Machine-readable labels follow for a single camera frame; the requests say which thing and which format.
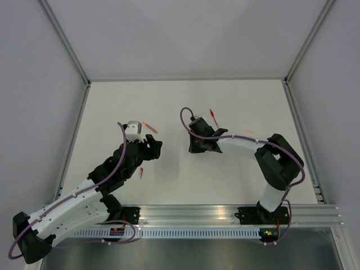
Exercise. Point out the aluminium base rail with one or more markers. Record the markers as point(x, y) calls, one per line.
point(313, 215)

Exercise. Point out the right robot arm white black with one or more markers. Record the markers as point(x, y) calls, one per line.
point(277, 160)

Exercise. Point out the aluminium frame right post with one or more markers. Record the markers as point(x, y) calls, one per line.
point(323, 14)

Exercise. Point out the white slotted cable duct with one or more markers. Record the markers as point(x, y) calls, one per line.
point(167, 233)

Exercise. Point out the pale orange pen cap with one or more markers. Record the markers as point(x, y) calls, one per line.
point(249, 131)

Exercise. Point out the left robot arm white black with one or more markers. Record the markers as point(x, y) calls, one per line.
point(92, 202)

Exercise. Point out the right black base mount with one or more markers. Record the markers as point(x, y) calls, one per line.
point(251, 215)

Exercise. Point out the aluminium frame left post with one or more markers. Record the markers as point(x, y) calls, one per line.
point(56, 26)

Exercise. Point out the aluminium frame post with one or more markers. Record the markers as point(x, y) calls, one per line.
point(56, 26)
point(323, 14)

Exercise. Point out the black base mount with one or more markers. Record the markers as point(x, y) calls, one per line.
point(251, 215)
point(130, 214)

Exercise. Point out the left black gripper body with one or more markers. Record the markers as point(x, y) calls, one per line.
point(148, 153)

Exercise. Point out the slim orange-tip pen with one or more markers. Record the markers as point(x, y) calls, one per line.
point(150, 127)

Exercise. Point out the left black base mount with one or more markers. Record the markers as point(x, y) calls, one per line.
point(130, 214)

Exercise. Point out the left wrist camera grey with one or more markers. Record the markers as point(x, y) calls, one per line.
point(133, 131)

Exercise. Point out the red thin pen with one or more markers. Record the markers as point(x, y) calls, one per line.
point(213, 117)

